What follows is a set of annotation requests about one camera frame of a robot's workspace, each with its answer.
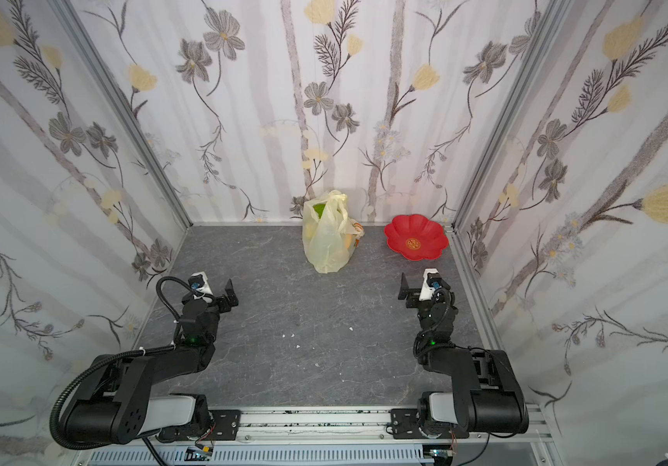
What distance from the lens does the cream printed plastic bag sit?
0.93 metres

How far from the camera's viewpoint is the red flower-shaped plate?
1134 millimetres

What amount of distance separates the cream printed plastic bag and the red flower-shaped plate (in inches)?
6.9
